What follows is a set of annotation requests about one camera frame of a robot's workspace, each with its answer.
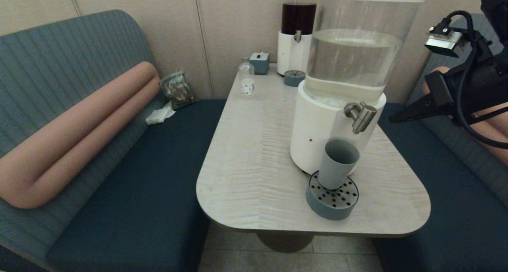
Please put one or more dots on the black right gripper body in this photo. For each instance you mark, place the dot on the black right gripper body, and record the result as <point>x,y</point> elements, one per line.
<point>488,85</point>

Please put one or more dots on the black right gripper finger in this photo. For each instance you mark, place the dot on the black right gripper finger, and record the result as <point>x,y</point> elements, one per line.
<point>440,87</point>
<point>430,109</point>

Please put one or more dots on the grey-blue plastic cup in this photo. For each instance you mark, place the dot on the grey-blue plastic cup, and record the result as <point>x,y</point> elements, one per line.
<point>336,169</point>

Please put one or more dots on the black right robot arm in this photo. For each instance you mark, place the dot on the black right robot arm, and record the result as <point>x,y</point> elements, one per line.
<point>498,2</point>

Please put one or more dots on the metal water dispenser tap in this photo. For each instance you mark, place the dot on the metal water dispenser tap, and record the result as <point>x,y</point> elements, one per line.
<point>362,119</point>

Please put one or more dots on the dark blue seat cushion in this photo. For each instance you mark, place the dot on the dark blue seat cushion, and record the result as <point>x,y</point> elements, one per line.
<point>456,208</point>
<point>139,192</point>

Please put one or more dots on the large clear water dispenser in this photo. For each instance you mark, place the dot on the large clear water dispenser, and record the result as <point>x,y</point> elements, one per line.
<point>317,125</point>

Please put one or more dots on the small round drip tray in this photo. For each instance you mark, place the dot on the small round drip tray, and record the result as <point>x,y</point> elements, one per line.
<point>293,80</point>

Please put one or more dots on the large round perforated drip tray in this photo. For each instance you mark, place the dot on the large round perforated drip tray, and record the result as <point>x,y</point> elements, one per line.
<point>330,209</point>

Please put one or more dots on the dark drink dispenser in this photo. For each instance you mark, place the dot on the dark drink dispenser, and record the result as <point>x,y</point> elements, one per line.
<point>291,54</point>

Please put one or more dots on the small metal drink tap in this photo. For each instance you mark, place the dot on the small metal drink tap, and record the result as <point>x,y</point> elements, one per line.
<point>297,36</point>

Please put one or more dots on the blue-grey tissue box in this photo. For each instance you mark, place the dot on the blue-grey tissue box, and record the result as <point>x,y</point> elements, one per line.
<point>260,63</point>

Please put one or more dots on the clear bottle with white label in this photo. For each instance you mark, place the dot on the clear bottle with white label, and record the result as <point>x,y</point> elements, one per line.
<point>246,85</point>

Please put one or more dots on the green printed snack bag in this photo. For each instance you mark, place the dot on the green printed snack bag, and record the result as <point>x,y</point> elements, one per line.
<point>178,90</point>

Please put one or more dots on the crumpled white tissue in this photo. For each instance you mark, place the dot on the crumpled white tissue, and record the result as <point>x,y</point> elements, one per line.
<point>160,114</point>

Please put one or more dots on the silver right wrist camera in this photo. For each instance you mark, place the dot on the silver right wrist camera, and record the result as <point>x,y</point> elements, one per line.
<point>444,44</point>

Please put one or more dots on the grey table pedestal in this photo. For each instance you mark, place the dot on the grey table pedestal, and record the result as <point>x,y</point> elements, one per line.
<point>283,242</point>

